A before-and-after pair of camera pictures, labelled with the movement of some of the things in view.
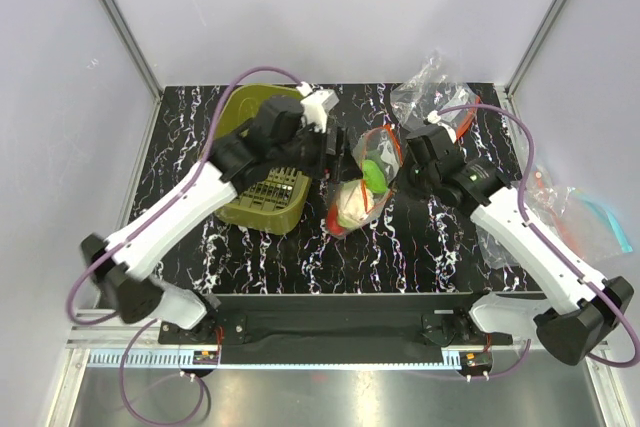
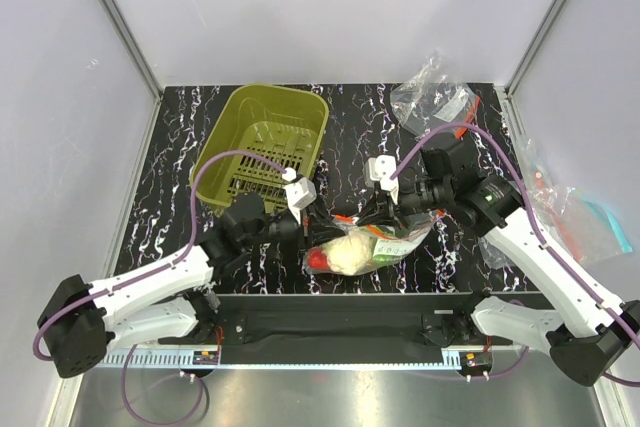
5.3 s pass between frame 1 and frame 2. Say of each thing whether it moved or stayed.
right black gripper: moved
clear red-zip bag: moved
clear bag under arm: stayed
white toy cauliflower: moved
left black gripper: moved
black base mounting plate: stayed
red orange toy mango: moved
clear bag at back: stayed
